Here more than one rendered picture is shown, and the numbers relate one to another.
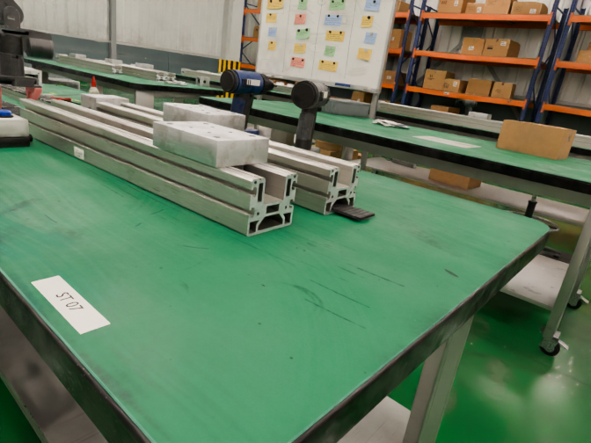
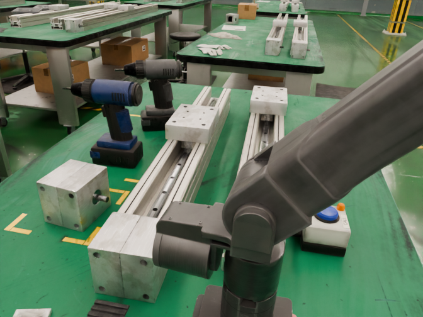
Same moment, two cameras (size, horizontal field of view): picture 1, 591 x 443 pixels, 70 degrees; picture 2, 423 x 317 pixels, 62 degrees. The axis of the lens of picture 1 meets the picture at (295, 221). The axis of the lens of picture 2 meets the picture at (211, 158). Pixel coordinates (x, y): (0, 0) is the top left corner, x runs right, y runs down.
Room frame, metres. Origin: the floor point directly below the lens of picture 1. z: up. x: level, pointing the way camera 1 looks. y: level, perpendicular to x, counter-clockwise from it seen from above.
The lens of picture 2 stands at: (1.36, 1.03, 1.24)
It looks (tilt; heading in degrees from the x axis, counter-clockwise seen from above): 28 degrees down; 242
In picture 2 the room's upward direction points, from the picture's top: 3 degrees clockwise
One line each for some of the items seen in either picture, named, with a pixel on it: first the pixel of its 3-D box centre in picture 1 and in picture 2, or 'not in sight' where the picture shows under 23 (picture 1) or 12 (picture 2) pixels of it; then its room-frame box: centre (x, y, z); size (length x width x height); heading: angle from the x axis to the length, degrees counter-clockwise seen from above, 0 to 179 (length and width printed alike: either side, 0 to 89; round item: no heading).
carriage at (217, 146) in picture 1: (209, 150); (268, 104); (0.70, 0.16, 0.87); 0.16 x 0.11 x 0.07; 53
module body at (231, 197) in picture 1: (127, 148); (263, 151); (0.85, 0.36, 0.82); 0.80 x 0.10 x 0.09; 53
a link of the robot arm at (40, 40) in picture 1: (25, 33); (215, 228); (1.22, 0.79, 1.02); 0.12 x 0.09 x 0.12; 137
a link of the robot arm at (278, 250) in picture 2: (12, 44); (247, 259); (1.20, 0.82, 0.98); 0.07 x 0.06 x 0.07; 137
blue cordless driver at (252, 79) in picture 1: (250, 112); (104, 121); (1.21, 0.17, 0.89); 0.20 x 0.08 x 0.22; 144
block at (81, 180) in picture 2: not in sight; (81, 195); (1.31, 0.39, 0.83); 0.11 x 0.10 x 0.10; 135
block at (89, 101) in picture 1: (101, 112); (140, 256); (1.25, 0.61, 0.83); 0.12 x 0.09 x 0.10; 143
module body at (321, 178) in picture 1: (201, 145); (193, 143); (1.00, 0.24, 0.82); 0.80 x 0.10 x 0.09; 53
